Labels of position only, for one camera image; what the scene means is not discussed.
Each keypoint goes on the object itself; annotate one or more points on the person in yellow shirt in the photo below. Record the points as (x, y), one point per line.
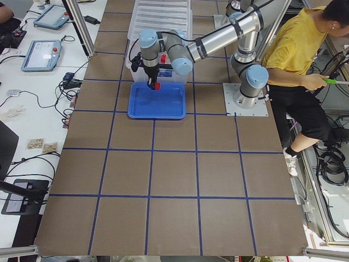
(300, 120)

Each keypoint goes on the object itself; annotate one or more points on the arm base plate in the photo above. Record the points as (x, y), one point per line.
(237, 104)
(218, 23)

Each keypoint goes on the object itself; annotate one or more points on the clear plastic box lid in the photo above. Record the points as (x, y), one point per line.
(161, 16)

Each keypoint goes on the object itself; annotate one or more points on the green handled tool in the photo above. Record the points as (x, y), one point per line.
(334, 82)

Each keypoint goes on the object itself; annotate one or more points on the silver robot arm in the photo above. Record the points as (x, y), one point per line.
(242, 26)

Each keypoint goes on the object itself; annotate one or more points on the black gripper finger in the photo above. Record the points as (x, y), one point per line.
(150, 83)

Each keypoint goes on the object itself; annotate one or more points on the clear plastic storage box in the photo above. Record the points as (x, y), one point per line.
(164, 75)

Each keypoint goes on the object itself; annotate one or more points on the blue plastic tray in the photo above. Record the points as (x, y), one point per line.
(166, 103)

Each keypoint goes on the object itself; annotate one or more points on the black power adapter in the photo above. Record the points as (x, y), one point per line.
(91, 20)

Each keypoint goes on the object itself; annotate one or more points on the blue teach pendant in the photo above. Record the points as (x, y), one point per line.
(52, 18)
(42, 56)

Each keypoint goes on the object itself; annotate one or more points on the aluminium frame post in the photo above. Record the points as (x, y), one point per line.
(80, 27)

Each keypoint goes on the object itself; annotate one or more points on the black monitor stand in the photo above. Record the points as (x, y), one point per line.
(25, 197)

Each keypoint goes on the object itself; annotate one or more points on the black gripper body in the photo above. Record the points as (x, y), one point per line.
(150, 73)

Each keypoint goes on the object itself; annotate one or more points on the black box latch handle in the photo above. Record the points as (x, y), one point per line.
(166, 66)

